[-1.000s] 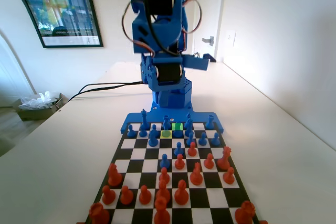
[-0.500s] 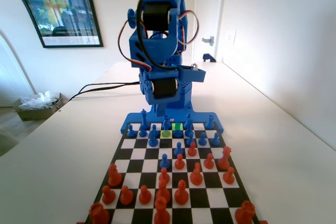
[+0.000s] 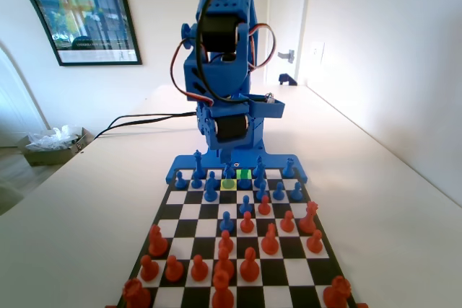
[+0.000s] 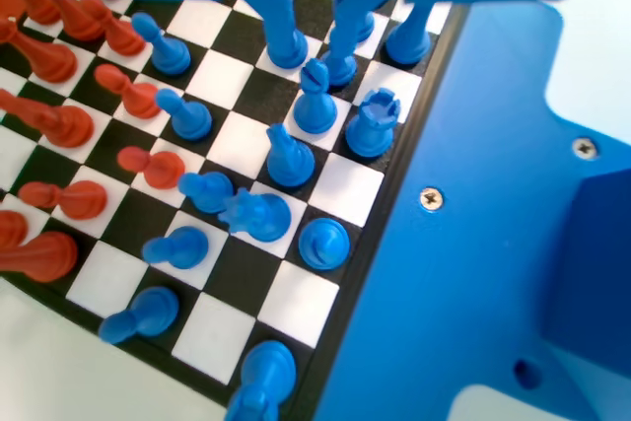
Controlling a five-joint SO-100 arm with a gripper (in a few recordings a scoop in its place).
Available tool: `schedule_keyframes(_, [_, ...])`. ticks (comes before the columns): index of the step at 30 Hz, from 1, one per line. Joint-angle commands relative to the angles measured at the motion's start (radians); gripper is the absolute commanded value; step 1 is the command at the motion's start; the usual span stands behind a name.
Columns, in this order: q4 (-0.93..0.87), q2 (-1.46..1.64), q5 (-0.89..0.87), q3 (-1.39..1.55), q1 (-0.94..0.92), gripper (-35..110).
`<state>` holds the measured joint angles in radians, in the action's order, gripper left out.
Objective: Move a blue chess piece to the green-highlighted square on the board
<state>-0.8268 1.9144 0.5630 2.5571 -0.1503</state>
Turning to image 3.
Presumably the blue chess king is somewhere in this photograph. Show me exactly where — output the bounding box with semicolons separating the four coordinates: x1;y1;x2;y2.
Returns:
193;149;204;181

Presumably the blue chess queen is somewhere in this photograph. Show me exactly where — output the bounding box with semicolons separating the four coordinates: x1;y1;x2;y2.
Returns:
253;163;266;188

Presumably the red chess pawn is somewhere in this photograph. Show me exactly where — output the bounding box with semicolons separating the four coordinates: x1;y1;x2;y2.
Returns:
240;211;256;234
165;255;184;283
279;210;295;233
219;229;235;254
257;195;272;216
190;254;210;282
139;254;160;282
306;229;324;254

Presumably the red chess knight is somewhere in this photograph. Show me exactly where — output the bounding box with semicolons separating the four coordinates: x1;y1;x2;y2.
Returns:
261;223;279;255
147;224;169;258

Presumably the red chess bishop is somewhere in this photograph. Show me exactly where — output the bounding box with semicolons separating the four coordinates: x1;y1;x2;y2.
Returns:
239;247;261;283
214;247;235;280

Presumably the red chess rook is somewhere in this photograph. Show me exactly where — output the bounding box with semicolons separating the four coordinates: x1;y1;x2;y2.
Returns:
323;275;353;308
121;278;152;308

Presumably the black and white chessboard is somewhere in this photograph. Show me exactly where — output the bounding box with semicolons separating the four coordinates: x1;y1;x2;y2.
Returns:
115;167;359;308

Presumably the clear plastic bag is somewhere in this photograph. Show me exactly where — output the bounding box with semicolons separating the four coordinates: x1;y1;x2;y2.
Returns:
25;124;83;152

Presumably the framed map poster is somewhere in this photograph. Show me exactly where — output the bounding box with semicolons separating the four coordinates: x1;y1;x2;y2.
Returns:
0;0;144;68

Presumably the cardboard box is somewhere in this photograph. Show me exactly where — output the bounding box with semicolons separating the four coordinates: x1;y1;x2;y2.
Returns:
17;126;95;167

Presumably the black power cable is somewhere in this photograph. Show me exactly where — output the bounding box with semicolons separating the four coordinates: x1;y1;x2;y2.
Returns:
94;113;199;139
94;111;199;138

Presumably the black red servo cable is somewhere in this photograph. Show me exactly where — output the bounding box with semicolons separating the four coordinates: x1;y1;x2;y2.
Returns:
169;39;214;105

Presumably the thick black camera cable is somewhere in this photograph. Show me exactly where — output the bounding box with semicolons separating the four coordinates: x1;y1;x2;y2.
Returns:
196;0;235;105

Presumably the orange white servo cable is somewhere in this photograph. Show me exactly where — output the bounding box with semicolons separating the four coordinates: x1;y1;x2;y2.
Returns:
248;23;278;71

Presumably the silver door handle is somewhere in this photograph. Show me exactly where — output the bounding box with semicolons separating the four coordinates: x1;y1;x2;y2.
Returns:
277;48;296;63

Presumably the white light switch plate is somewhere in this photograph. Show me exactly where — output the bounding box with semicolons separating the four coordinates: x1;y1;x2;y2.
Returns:
310;41;326;66

